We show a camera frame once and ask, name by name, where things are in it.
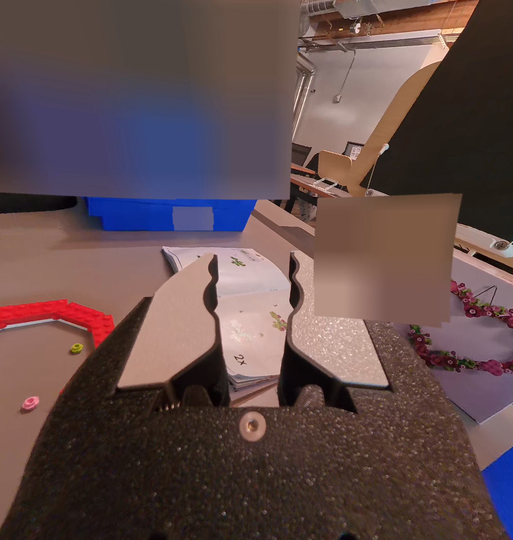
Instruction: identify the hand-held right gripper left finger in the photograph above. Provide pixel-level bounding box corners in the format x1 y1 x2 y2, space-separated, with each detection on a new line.
117 253 231 408

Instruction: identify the plywood panel on white stand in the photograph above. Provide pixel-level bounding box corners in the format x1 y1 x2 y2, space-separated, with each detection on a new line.
348 0 513 259
313 150 353 190

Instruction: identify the metal ventilation duct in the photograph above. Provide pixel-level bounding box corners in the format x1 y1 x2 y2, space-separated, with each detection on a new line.
292 0 358 146

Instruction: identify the white instruction booklet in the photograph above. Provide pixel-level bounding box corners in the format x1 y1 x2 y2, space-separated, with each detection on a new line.
161 246 292 394

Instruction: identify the blue divided plastic bin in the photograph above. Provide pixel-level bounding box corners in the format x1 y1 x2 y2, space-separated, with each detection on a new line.
84 196 257 232

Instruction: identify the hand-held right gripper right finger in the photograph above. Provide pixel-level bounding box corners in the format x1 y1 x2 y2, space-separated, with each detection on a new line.
277 251 391 413

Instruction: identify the red brick heart frame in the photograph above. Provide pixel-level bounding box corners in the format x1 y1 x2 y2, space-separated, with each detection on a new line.
0 299 115 395

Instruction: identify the yellow and lilac product box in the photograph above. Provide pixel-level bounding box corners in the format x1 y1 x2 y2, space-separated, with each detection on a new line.
391 249 513 426

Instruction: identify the wooden table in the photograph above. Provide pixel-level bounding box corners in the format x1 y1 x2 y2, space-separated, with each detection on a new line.
290 164 350 199

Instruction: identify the grey desk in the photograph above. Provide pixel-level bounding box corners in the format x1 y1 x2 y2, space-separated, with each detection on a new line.
0 198 513 540

